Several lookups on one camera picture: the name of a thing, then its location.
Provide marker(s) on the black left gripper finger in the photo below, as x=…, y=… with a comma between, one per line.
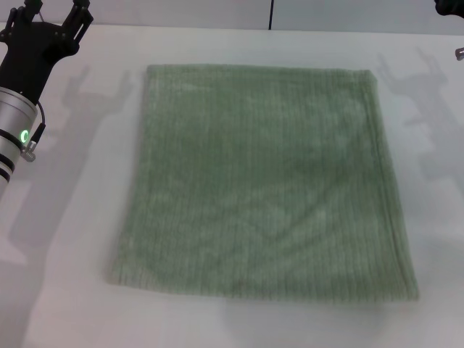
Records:
x=79, y=21
x=18, y=13

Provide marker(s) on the green ribbed towel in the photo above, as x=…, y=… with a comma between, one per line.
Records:
x=253, y=181

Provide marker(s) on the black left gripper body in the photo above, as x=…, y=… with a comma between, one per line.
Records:
x=29, y=54

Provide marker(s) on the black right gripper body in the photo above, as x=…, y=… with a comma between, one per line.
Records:
x=451, y=6

